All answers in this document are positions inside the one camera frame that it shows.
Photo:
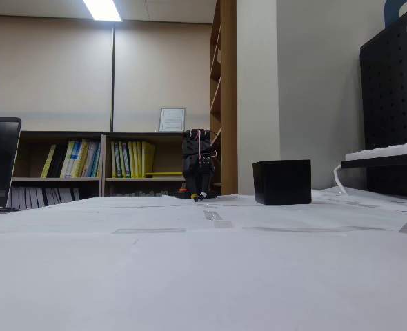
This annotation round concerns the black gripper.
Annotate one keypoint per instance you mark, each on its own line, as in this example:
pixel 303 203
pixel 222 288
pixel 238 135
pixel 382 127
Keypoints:
pixel 198 169

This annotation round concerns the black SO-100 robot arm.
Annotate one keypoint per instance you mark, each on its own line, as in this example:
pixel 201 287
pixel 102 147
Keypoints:
pixel 189 141

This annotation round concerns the black open box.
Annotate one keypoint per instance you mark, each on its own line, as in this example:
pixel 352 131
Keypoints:
pixel 283 182

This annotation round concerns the yellow flat folder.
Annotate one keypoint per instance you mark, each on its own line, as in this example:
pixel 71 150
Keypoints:
pixel 162 173

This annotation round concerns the framed white certificate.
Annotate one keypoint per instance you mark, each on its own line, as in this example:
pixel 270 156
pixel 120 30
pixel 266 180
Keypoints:
pixel 171 120

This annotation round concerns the tall wooden bookshelf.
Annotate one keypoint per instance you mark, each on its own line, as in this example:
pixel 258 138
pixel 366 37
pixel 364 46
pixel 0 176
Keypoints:
pixel 228 103

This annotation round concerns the white paper table cover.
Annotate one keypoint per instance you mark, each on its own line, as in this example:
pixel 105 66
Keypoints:
pixel 203 276

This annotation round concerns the blue white binder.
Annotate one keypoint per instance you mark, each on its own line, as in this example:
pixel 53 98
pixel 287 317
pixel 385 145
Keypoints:
pixel 93 160

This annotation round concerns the black folder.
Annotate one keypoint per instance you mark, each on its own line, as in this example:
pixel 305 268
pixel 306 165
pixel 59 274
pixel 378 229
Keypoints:
pixel 57 162

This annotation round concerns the slanted yellow book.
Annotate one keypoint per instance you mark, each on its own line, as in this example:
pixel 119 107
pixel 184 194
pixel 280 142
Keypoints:
pixel 48 162

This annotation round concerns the white archive binders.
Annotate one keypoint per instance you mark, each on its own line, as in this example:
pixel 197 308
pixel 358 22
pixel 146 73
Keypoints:
pixel 45 197

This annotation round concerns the black pegboard shelf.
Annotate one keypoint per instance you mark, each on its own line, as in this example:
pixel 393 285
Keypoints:
pixel 379 162

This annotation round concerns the white power strip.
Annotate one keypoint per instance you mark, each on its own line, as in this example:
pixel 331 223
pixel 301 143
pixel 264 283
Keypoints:
pixel 389 149

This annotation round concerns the ceiling light panel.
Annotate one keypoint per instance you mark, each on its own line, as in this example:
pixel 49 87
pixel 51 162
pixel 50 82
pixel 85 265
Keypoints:
pixel 102 9

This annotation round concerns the black perforated pegboard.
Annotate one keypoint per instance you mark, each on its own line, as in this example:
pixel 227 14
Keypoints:
pixel 393 103

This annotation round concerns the blue rounded object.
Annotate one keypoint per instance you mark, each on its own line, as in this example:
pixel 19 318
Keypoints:
pixel 391 12

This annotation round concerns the black wall conduit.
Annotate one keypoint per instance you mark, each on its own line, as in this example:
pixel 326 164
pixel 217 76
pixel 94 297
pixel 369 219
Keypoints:
pixel 112 76

